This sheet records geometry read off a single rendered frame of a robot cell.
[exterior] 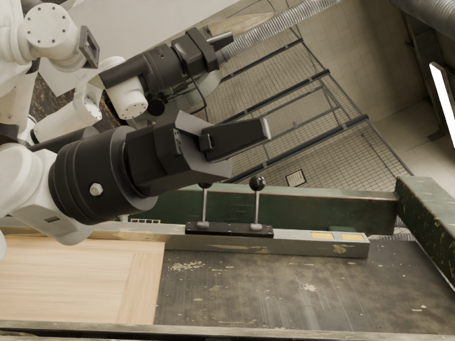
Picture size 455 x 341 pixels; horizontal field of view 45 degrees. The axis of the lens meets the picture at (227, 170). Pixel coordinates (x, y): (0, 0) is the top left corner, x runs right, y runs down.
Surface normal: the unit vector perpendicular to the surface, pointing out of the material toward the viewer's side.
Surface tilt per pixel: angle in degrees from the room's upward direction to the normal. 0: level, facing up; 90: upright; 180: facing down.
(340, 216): 90
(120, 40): 90
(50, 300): 59
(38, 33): 79
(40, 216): 106
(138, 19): 90
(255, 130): 100
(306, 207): 90
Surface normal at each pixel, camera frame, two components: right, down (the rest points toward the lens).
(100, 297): 0.07, -0.94
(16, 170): -0.43, -0.48
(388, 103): 0.11, 0.48
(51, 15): 0.00, -0.16
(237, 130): -0.38, -0.10
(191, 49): -0.16, -0.60
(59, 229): 0.04, 0.84
